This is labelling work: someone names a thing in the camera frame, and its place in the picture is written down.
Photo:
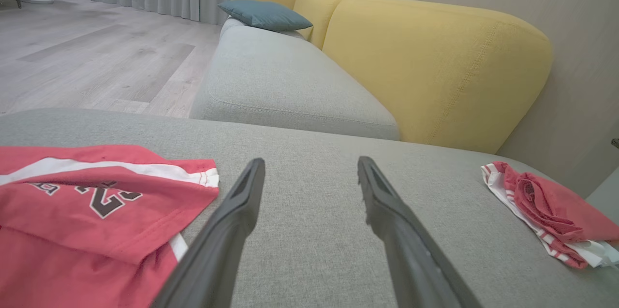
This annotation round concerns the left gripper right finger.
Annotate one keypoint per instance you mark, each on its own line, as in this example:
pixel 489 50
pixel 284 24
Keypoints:
pixel 411 259

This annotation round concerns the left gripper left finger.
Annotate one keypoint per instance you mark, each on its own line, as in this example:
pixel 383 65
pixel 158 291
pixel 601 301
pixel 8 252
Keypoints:
pixel 222 240

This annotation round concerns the red basketball jersey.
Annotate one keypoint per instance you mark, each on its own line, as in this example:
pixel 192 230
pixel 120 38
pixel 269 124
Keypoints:
pixel 72 230

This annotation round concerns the red Bulls 23 jersey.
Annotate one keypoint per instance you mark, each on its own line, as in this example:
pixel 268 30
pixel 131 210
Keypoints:
pixel 556 211

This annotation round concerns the large grey fabric sofa seat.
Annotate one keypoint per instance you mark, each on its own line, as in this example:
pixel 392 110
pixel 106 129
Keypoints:
pixel 309 230

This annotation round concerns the grey sofa seat cushion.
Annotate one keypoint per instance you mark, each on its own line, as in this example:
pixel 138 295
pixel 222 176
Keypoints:
pixel 290 80

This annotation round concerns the large yellow sofa backrest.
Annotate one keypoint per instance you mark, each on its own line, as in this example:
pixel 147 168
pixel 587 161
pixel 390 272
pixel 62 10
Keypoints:
pixel 435 66

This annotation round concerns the teal throw pillow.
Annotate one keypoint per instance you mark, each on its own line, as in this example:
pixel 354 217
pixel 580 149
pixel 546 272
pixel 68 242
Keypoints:
pixel 266 14

